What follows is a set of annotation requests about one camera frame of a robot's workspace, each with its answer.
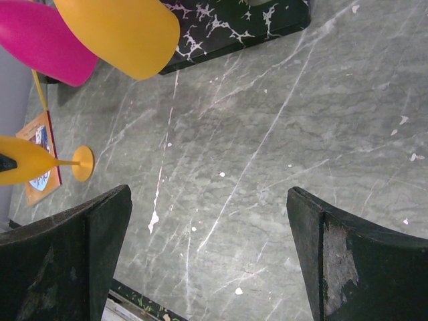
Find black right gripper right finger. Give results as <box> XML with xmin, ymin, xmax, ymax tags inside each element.
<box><xmin>287</xmin><ymin>187</ymin><xmax>427</xmax><ymax>320</ymax></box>

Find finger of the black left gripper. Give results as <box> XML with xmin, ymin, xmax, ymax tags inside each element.
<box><xmin>0</xmin><ymin>154</ymin><xmax>17</xmax><ymax>173</ymax></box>

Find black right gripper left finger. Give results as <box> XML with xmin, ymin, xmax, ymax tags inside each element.
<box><xmin>1</xmin><ymin>185</ymin><xmax>132</xmax><ymax>320</ymax></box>

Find yellow wine glass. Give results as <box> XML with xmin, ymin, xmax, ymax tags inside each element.
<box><xmin>54</xmin><ymin>0</ymin><xmax>181</xmax><ymax>80</ymax></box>
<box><xmin>1</xmin><ymin>136</ymin><xmax>95</xmax><ymax>185</ymax></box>

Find pink wine glass front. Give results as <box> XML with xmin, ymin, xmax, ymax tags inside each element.
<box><xmin>1</xmin><ymin>1</ymin><xmax>98</xmax><ymax>87</ymax></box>

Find black gold wine glass rack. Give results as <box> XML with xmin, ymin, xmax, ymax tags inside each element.
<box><xmin>160</xmin><ymin>0</ymin><xmax>311</xmax><ymax>75</ymax></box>

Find orange picture book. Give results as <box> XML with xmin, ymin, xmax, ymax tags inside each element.
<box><xmin>15</xmin><ymin>111</ymin><xmax>62</xmax><ymax>206</ymax></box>

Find white gold framed board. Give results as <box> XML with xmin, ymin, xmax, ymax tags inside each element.
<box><xmin>31</xmin><ymin>70</ymin><xmax>48</xmax><ymax>111</ymax></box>

